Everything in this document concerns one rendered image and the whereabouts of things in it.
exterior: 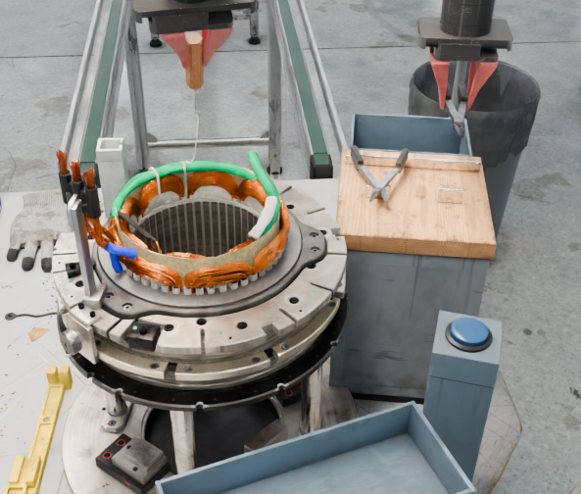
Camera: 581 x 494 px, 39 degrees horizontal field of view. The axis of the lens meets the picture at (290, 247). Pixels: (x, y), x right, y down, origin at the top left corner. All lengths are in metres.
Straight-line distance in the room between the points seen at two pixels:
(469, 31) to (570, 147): 2.53
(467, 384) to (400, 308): 0.19
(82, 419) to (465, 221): 0.56
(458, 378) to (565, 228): 2.10
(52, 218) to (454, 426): 0.84
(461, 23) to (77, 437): 0.69
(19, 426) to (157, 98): 2.61
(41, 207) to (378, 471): 0.95
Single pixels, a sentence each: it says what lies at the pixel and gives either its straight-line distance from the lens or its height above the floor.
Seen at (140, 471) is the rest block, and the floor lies 0.83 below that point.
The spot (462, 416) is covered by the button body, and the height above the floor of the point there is 0.95.
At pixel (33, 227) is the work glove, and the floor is 0.80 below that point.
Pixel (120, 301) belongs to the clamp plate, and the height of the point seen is 1.10.
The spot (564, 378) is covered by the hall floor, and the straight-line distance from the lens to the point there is 2.41.
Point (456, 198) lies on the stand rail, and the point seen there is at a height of 1.07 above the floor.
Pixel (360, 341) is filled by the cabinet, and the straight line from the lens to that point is 1.10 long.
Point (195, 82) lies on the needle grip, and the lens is 0.81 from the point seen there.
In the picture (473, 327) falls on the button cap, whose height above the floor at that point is 1.04.
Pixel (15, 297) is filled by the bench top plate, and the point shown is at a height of 0.78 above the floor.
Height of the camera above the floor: 1.64
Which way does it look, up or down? 37 degrees down
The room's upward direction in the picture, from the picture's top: 1 degrees clockwise
